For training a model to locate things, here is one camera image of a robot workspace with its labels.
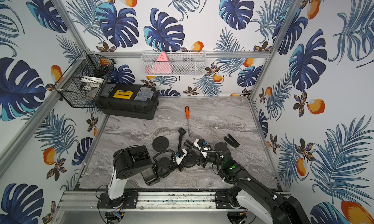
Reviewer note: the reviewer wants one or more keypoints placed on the black round base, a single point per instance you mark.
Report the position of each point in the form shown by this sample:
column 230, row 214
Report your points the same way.
column 189, row 161
column 160, row 144

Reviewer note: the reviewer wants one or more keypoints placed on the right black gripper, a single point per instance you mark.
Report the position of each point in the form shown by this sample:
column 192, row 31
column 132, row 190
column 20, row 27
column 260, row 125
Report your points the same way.
column 202, row 160

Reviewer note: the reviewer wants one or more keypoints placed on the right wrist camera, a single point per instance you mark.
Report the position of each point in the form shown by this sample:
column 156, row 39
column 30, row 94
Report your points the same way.
column 201, row 145

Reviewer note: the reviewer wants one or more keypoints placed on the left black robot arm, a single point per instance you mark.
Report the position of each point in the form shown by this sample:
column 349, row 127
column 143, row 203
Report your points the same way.
column 167, row 153

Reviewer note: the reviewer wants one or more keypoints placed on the clear mesh wall tray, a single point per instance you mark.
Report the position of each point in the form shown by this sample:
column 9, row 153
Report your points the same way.
column 183, row 63

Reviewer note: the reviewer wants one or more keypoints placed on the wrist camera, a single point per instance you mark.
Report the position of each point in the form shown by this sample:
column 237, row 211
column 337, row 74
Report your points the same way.
column 201, row 145
column 180, row 155

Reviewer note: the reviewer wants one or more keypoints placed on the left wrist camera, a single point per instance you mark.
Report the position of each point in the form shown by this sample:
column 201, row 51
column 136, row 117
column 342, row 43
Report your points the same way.
column 180, row 155

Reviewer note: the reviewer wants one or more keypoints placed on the aluminium front rail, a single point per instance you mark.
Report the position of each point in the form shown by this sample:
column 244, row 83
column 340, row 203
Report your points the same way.
column 150, row 200

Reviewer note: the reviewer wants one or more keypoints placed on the black stand pole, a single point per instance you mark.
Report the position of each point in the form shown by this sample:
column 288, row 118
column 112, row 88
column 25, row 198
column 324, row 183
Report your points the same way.
column 182, row 132
column 188, row 145

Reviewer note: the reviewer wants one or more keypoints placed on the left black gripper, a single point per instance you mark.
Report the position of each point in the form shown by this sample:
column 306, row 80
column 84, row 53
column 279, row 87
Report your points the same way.
column 179, row 148

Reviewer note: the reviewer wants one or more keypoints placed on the black clip piece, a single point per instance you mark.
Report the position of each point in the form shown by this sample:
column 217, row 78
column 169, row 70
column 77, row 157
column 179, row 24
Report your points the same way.
column 231, row 141

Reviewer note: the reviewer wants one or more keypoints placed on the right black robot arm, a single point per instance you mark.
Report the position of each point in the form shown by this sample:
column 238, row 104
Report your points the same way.
column 247, row 192

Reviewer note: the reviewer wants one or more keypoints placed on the orange handled screwdriver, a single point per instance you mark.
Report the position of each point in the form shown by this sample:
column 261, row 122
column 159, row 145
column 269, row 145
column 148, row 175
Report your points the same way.
column 187, row 112

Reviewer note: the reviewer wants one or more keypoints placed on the pink triangle card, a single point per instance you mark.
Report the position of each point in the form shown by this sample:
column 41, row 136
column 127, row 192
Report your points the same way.
column 161, row 65

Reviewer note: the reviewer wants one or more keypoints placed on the black wire basket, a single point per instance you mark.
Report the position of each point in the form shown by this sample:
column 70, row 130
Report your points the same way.
column 86, row 78

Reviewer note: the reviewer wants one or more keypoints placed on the black plastic toolbox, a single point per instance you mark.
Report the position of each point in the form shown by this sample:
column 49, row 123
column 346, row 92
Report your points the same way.
column 128, row 100

